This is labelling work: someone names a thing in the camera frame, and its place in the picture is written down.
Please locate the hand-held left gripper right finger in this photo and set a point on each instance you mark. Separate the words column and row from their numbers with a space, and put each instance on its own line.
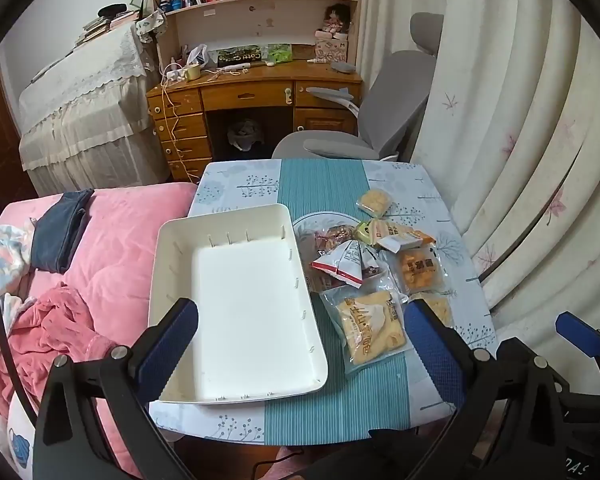
column 432, row 350

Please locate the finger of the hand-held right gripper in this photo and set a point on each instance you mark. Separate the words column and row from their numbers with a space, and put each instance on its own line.
column 577, row 332

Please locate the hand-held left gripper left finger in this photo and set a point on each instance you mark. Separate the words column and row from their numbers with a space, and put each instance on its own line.
column 170, row 345

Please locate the small yellow cake packet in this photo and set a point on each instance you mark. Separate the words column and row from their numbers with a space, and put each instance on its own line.
column 439, row 307

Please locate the large clear bread packet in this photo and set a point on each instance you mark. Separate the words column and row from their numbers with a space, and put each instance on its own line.
column 370, row 325

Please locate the white plastic tray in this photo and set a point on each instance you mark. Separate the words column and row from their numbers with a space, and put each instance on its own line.
column 245, row 310

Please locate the orange cookie packet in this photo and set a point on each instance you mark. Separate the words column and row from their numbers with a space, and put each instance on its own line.
column 420, row 267

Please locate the beige cracker packet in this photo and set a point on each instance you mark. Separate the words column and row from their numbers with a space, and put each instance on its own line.
column 400, row 234

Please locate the white red snack packet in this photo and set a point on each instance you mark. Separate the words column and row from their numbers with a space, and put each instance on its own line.
column 350, row 260

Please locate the green snack packet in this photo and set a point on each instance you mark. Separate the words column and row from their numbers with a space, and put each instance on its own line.
column 364, row 232

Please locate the round yellow cake packet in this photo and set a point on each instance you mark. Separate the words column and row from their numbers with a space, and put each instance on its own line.
column 375, row 202

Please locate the pink quilt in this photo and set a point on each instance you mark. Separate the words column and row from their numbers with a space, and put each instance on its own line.
column 115, row 260

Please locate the pink fleece robe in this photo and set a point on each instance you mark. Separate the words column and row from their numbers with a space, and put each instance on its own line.
column 55, row 320

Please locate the navy folded cloth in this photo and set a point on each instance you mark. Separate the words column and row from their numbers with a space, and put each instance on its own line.
column 60, row 230

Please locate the white cartoon print pillow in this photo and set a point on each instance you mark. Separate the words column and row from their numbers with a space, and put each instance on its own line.
column 22, row 440

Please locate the floral white cloth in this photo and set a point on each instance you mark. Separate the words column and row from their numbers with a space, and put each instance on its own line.
column 5, row 255

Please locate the teal tree print tablecloth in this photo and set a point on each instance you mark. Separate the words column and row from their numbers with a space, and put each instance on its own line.
column 320, row 185

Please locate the trash bin with bag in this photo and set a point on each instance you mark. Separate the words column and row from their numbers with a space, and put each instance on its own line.
column 244, row 135

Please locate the cream leaf print curtain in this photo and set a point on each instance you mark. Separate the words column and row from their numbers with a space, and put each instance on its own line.
column 505, row 110

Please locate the grey office chair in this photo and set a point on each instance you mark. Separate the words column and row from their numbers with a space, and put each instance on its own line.
column 390, row 100

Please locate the cloth covered piano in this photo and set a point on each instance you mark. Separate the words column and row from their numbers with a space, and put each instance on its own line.
column 80, row 105

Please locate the wooden desk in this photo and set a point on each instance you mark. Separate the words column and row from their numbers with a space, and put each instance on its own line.
column 250, row 92

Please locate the white power strip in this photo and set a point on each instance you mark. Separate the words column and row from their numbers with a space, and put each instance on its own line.
column 175, row 76

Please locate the yellow green mug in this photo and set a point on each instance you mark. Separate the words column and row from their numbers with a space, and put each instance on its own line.
column 194, row 73

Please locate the white handheld wand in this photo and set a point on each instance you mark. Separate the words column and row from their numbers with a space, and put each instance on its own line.
column 245, row 67

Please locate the white plastic bag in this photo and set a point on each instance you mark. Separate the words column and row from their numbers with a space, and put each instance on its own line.
column 198, row 54

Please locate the grey oval case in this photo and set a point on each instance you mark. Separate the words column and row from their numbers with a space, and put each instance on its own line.
column 342, row 67

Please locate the dark printed box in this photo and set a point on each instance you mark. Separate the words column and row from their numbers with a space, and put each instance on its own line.
column 239, row 55

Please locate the green bag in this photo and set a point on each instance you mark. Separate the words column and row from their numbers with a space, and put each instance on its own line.
column 280, row 52

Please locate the printed cloth bag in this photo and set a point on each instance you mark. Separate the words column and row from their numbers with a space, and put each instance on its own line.
column 150, row 24

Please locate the pile of books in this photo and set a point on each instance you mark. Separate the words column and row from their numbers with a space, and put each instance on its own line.
column 105, row 22

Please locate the wooden bookshelf hutch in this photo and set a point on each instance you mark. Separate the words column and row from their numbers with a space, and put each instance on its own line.
column 260, row 15

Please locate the brown haired doll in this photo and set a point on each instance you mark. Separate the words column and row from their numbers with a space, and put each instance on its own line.
column 336, row 17

